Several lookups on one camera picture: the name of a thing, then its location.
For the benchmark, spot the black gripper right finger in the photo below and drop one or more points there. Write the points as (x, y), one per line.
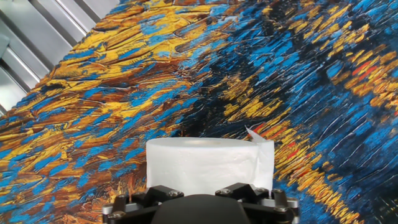
(273, 208)

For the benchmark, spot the starry night print tablecloth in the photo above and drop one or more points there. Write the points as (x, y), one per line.
(280, 77)

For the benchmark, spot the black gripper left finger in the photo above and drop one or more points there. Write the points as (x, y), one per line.
(130, 208)

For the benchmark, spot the white toilet paper roll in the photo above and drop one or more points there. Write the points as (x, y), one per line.
(202, 165)

